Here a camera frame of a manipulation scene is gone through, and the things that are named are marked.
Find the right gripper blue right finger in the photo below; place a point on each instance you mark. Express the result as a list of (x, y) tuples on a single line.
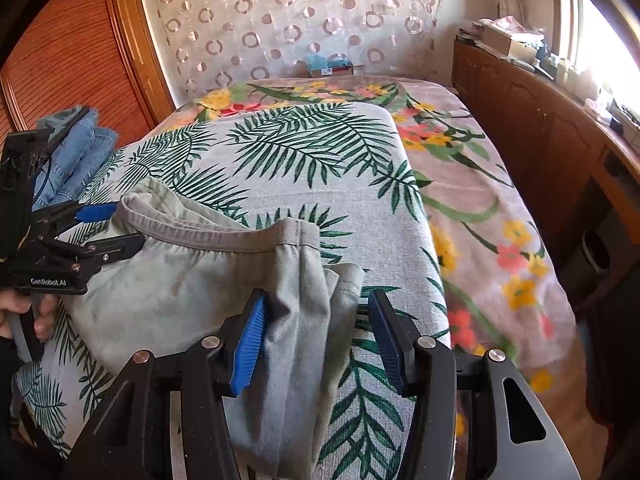
[(394, 336)]

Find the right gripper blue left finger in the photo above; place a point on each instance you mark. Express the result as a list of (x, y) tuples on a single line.
[(246, 337)]

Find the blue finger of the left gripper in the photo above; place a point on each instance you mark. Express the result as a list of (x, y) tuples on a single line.
[(118, 248), (95, 213)]

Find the grey-green pants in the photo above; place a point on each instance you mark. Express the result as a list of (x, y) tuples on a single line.
[(196, 268)]

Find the folded blue jeans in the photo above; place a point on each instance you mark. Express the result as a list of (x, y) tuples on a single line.
[(75, 162)]

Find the folded grey-blue pants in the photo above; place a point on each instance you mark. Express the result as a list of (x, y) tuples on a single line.
[(58, 121)]

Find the floral blanket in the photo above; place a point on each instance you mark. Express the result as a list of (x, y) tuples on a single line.
[(498, 274)]

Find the wooden wardrobe door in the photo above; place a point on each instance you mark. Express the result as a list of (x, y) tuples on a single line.
[(97, 53)]

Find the palm leaf bed cover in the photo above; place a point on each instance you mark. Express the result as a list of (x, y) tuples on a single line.
[(317, 204)]

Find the circle pattern curtain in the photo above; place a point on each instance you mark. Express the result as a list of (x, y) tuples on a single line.
[(207, 45)]

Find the wooden sideboard cabinet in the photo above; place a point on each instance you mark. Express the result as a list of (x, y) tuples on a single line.
[(573, 173)]

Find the blue tissue box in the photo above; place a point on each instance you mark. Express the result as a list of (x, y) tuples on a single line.
[(336, 65)]

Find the cardboard box on cabinet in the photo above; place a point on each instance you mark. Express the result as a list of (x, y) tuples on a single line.
[(505, 45)]

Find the window with wooden frame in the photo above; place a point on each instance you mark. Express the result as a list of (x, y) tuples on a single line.
[(589, 43)]

